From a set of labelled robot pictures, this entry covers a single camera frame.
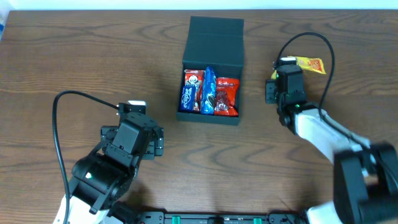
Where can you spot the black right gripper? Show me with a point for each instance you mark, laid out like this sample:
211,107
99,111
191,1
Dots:
270,91

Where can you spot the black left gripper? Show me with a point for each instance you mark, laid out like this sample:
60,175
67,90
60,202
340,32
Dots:
156,142

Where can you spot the red snack bag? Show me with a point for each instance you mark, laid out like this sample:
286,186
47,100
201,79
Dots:
226,90

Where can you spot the yellow orange snack packet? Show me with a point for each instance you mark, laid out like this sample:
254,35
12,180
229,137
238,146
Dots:
310,64

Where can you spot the blue Oreo cookie pack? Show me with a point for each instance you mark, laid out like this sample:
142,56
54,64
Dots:
208,92

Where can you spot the blue Eclipse mint tin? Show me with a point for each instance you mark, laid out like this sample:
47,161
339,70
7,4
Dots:
188,98

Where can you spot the dark green box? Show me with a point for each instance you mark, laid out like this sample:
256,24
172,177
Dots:
218,43

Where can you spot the red Hello Panda box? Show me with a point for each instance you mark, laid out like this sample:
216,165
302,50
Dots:
195,78

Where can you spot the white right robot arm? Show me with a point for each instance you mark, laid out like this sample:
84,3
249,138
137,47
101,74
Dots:
364,173

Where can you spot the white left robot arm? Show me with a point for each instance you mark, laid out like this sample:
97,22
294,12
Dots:
106,173

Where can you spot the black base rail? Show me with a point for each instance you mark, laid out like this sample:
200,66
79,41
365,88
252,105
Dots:
196,218

